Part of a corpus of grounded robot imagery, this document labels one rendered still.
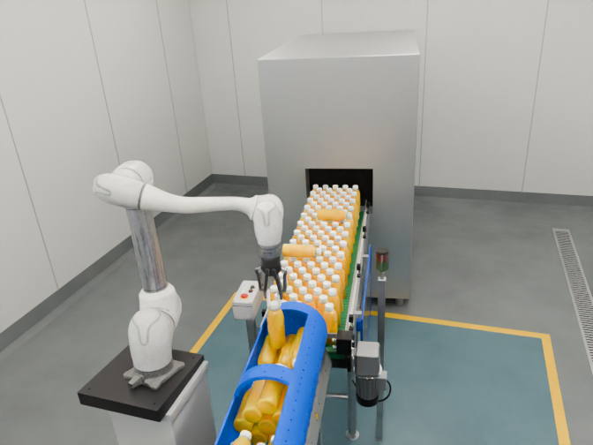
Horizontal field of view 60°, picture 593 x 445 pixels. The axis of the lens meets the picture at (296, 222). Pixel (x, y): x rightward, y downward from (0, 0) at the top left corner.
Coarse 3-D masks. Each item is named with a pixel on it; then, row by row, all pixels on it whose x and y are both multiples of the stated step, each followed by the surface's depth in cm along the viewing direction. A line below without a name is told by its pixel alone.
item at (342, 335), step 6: (342, 330) 235; (348, 330) 235; (336, 336) 232; (342, 336) 231; (348, 336) 231; (354, 336) 233; (336, 342) 231; (342, 342) 230; (348, 342) 230; (354, 342) 235; (336, 348) 233; (342, 348) 232; (348, 348) 231; (342, 354) 233; (348, 354) 233
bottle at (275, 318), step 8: (272, 312) 207; (280, 312) 207; (272, 320) 207; (280, 320) 207; (272, 328) 209; (280, 328) 209; (272, 336) 210; (280, 336) 210; (272, 344) 212; (280, 344) 212
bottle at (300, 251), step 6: (282, 246) 277; (288, 246) 277; (294, 246) 276; (300, 246) 276; (306, 246) 275; (312, 246) 276; (282, 252) 277; (288, 252) 276; (294, 252) 275; (300, 252) 275; (306, 252) 274; (312, 252) 274
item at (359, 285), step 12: (360, 252) 323; (360, 288) 299; (360, 300) 302; (336, 360) 262; (348, 360) 239; (348, 372) 283; (348, 384) 287; (336, 396) 293; (348, 396) 291; (348, 408) 295; (348, 420) 300; (348, 432) 306
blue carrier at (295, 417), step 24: (288, 312) 221; (312, 312) 215; (264, 336) 224; (312, 336) 203; (312, 360) 194; (240, 384) 181; (288, 384) 177; (312, 384) 187; (288, 408) 168; (288, 432) 160
